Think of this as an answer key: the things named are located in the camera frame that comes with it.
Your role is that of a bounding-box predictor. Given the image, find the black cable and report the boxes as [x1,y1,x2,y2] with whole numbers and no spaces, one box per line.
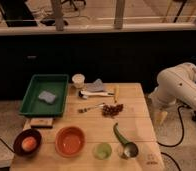
[157,105,186,148]

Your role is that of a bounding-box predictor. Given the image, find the dark grape bunch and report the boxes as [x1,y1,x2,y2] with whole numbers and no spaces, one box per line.
[102,104,123,117]

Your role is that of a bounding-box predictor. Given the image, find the green handled metal scoop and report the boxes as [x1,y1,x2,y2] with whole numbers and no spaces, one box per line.
[113,123,139,159]

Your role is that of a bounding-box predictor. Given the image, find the white handled brush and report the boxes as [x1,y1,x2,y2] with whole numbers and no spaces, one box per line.
[78,90,113,99]

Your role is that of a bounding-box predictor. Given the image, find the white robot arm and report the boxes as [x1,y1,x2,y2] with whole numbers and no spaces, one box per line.
[149,62,196,121]

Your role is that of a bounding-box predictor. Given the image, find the small wooden block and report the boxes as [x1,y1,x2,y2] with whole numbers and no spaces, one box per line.
[30,118,53,128]

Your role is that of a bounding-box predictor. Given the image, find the small white cup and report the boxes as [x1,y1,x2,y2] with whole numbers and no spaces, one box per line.
[72,74,85,88]

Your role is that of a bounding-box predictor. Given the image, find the light green cup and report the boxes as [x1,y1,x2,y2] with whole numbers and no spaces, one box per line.
[93,143,112,160]

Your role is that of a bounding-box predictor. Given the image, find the red bowl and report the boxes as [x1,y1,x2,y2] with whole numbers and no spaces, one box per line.
[55,126,85,158]

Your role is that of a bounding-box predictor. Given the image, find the green plastic tray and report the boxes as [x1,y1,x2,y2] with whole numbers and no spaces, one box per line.
[20,74,69,117]

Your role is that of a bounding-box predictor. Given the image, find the blue sponge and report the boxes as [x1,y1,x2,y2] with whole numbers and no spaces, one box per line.
[38,91,57,104]

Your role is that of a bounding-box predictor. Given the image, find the dark bowl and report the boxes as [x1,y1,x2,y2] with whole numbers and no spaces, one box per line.
[13,129,42,156]

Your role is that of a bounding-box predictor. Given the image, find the orange fruit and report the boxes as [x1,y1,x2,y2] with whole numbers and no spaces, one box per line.
[22,137,37,152]

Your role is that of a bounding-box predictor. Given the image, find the grey cloth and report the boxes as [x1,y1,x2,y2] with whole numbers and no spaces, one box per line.
[86,79,105,92]

